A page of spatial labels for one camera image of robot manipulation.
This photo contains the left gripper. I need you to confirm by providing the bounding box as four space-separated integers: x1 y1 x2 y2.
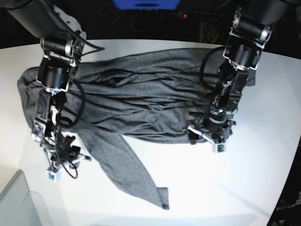
188 113 236 147

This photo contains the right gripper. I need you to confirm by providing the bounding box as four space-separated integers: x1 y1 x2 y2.
32 129 91 170

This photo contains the grey long-sleeve shirt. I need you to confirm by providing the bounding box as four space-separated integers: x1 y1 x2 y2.
17 48 225 210

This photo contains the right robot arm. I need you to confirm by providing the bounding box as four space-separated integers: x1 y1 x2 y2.
0 0 90 173

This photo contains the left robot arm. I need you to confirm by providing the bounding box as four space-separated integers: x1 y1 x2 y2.
188 0 301 153

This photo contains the translucent plastic box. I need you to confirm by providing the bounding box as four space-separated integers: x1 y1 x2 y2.
0 170 53 226

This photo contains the black power strip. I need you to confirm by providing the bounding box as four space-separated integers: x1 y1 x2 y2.
169 11 229 20

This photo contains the blue bin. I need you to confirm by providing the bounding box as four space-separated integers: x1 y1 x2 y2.
113 0 180 10

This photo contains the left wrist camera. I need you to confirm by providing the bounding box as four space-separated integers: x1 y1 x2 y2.
212 143 226 153

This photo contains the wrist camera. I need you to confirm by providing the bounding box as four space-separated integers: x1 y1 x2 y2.
46 170 61 183
212 143 226 153

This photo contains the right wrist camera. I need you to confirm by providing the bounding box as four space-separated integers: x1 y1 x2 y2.
46 170 61 183

